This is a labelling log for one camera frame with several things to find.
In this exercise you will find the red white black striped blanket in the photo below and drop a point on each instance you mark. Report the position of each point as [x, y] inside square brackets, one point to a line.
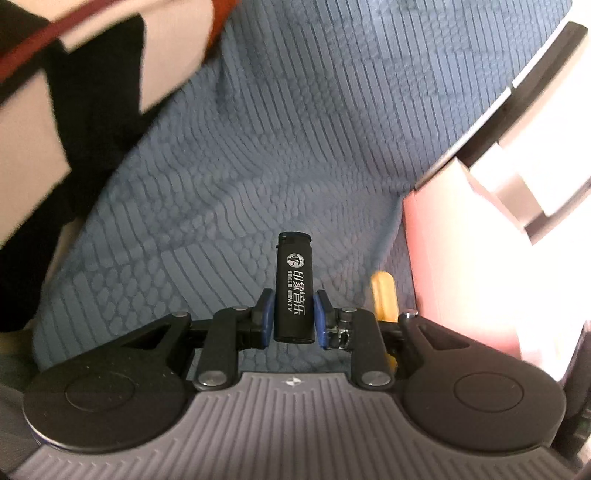
[92, 101]

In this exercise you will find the black bed frame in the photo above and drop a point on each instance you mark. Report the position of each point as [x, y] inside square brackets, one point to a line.
[521, 92]

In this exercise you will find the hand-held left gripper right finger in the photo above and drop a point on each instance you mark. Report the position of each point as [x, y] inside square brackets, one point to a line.
[322, 319]

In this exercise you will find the black lighter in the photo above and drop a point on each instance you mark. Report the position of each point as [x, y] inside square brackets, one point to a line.
[293, 286]

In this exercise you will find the pink cardboard box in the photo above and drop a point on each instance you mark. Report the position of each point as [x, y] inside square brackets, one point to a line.
[457, 267]

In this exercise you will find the blue textured mattress cover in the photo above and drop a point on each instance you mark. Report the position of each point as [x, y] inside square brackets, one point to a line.
[300, 152]

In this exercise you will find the white box lid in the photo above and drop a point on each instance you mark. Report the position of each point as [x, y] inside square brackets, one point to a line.
[549, 184]

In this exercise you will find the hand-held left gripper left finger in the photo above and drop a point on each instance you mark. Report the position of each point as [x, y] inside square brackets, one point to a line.
[265, 319]

